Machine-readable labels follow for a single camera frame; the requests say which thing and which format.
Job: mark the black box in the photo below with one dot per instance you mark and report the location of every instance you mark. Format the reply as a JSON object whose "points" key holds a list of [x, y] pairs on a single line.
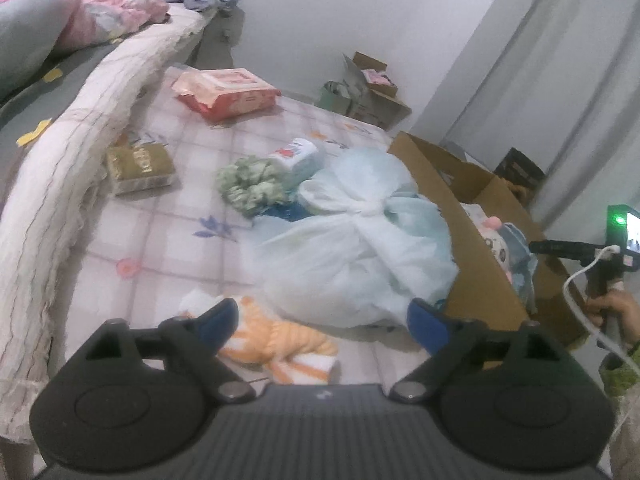
{"points": [[520, 167]]}

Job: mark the checked mattress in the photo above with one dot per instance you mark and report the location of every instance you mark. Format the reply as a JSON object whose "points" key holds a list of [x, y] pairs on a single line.
{"points": [[165, 240]]}

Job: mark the white plastic bag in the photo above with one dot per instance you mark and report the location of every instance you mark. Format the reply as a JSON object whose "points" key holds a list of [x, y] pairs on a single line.
{"points": [[350, 250]]}

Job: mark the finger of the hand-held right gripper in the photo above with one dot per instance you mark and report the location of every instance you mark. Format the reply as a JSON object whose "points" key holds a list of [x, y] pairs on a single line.
{"points": [[555, 248]]}

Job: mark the blue white plush doll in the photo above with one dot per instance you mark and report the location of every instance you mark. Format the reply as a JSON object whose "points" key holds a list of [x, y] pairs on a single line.
{"points": [[500, 246]]}

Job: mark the small white tissue pack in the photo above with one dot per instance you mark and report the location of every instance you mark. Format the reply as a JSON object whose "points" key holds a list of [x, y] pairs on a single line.
{"points": [[300, 157]]}

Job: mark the large brown cardboard box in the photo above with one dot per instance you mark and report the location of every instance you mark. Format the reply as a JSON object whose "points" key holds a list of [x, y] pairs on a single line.
{"points": [[480, 260]]}

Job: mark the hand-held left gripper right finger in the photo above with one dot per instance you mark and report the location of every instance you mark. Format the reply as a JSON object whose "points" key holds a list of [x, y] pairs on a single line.
{"points": [[425, 322]]}

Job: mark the dark blue cloth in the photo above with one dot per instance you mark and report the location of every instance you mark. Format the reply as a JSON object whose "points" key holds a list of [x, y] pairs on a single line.
{"points": [[280, 212]]}

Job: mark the grey pillow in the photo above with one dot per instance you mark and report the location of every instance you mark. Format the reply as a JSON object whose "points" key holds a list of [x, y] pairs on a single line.
{"points": [[25, 35]]}

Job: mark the green floral cloth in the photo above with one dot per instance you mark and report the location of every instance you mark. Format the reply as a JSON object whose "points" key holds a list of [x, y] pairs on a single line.
{"points": [[250, 185]]}

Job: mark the olive green tissue pack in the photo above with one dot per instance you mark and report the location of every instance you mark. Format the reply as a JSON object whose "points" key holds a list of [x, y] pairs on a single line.
{"points": [[140, 167]]}

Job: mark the pink quilt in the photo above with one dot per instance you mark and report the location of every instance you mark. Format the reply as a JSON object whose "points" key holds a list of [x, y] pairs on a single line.
{"points": [[110, 5]]}

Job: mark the person's right hand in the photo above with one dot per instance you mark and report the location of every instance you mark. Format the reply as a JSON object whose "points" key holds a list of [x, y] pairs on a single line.
{"points": [[622, 310]]}

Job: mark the grey bed sheet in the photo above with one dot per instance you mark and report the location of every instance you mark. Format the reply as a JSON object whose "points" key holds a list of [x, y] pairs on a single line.
{"points": [[70, 90]]}

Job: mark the grey curtain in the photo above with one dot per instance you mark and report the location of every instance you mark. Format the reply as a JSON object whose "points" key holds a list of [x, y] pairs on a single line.
{"points": [[540, 60]]}

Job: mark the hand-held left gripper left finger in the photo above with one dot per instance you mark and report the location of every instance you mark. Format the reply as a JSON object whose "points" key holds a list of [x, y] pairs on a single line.
{"points": [[217, 322]]}

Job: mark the orange wet wipes pack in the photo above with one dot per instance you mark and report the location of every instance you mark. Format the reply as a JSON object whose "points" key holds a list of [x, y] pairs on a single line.
{"points": [[225, 90]]}

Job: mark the orange striped plush toy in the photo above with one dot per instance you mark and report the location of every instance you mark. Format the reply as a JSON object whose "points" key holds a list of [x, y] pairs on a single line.
{"points": [[280, 341]]}

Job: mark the green bag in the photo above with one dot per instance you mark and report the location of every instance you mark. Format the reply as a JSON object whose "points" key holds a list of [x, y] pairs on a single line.
{"points": [[342, 100]]}

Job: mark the open cardboard box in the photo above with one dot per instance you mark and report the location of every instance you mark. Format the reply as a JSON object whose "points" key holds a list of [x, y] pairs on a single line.
{"points": [[362, 67]]}

